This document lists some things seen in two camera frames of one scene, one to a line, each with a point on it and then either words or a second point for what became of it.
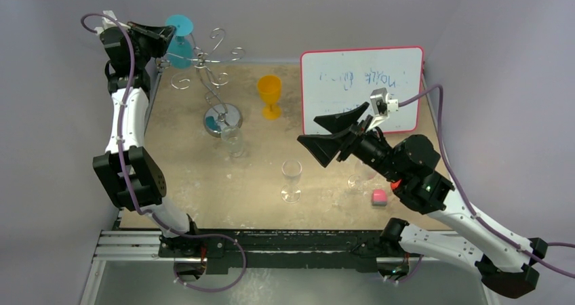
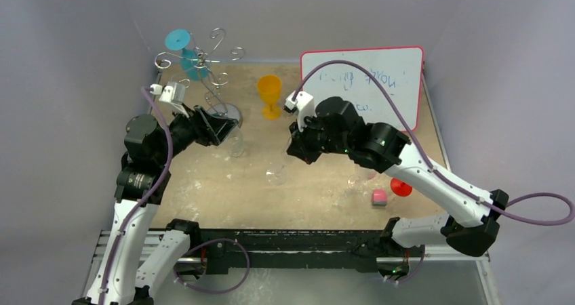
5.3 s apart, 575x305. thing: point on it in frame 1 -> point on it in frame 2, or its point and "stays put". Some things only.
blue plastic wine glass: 180,51 -> 179,39
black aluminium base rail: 344,251 stays put
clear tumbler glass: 233,137 stays put
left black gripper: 160,37 -> 209,129
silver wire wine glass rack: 215,119 stays put
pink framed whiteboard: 335,81 stays put
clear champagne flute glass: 291,193 -> 278,171
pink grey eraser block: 379,198 stays put
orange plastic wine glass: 270,87 stays put
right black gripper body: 349,138 -> 303,140
